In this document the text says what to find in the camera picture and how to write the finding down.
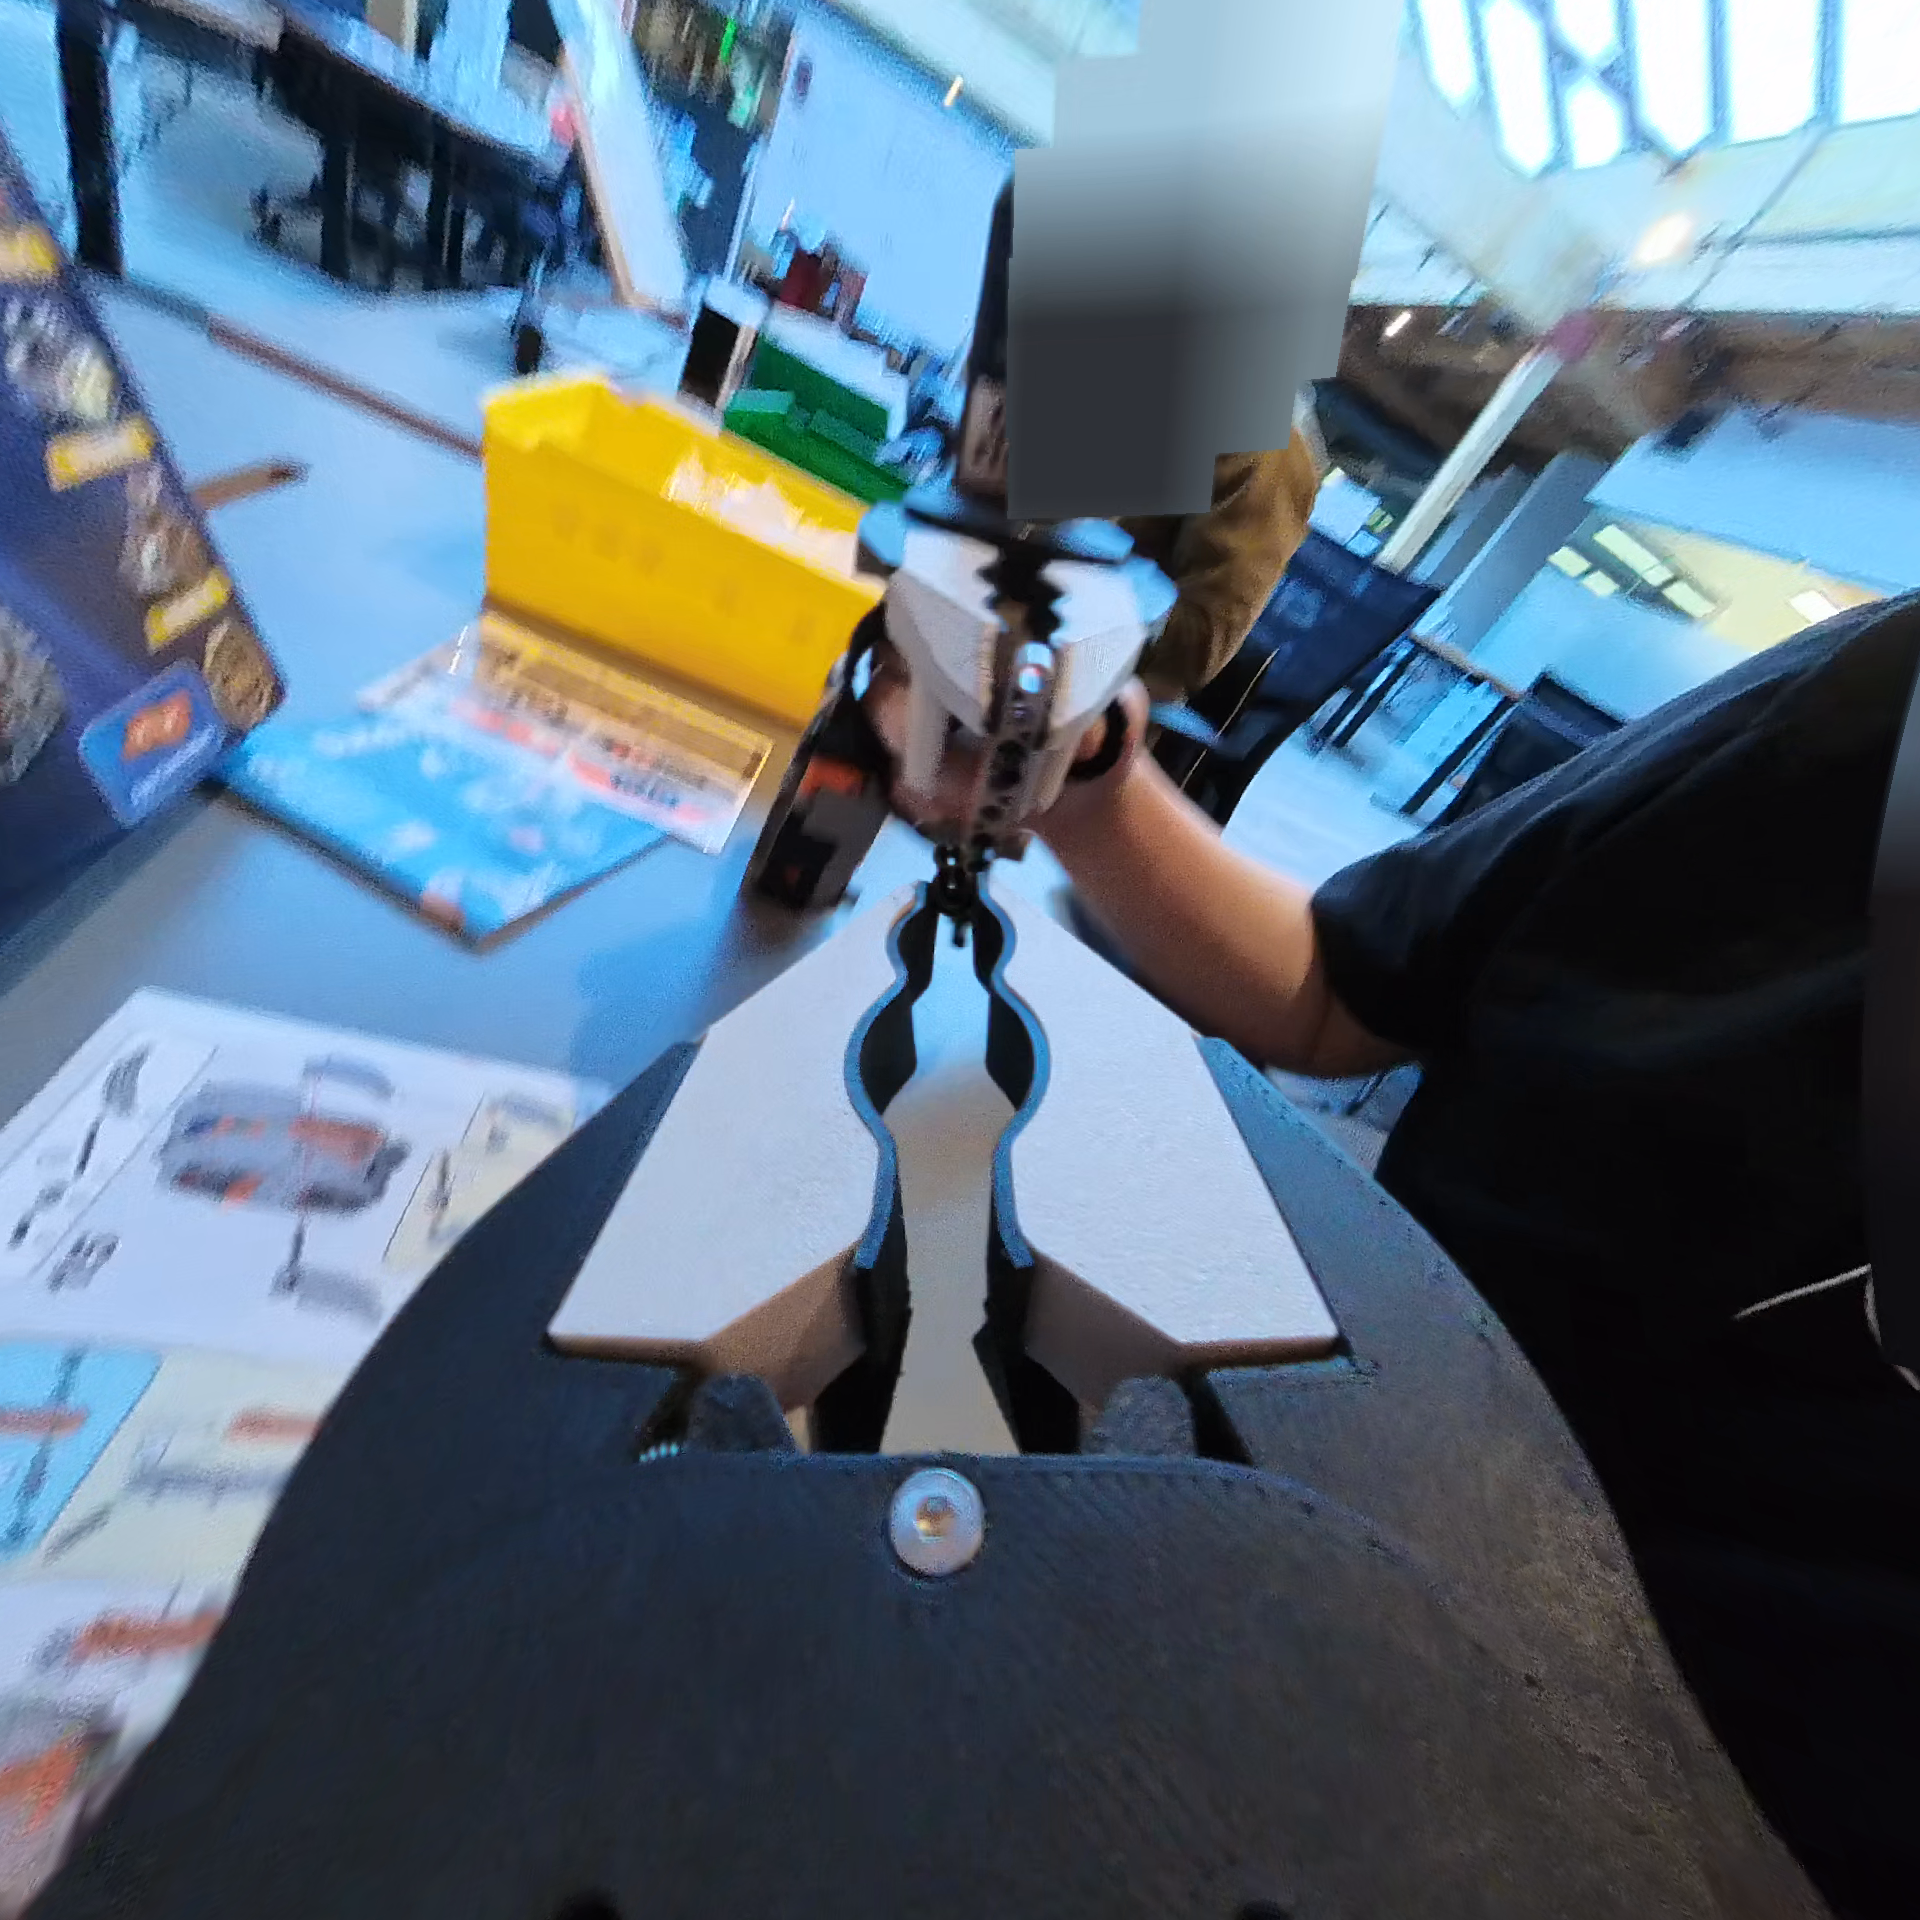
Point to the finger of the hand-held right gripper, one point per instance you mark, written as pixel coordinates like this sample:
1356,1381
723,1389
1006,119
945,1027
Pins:
937,615
1108,629

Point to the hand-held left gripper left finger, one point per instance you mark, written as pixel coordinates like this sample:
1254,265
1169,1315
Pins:
720,1200

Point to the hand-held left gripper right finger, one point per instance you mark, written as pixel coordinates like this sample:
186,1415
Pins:
1155,1200

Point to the black toy pin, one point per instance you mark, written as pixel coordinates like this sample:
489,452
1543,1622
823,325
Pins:
952,886

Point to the person's right forearm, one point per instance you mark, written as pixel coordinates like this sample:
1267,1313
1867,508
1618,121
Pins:
1200,932

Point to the grey desk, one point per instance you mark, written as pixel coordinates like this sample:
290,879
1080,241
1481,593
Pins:
630,960

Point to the green storage crate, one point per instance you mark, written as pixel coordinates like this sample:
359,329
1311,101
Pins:
819,421

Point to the black orange toy block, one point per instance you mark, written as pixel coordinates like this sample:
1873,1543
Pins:
809,809

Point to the yellow plastic bin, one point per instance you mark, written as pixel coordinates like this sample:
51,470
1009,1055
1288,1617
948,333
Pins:
646,571

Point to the open instruction booklet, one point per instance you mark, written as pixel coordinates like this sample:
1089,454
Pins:
225,1200

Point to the black background table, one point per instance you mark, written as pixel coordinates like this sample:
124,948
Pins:
375,107

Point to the blue toy box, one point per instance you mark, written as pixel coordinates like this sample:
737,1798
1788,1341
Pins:
106,599

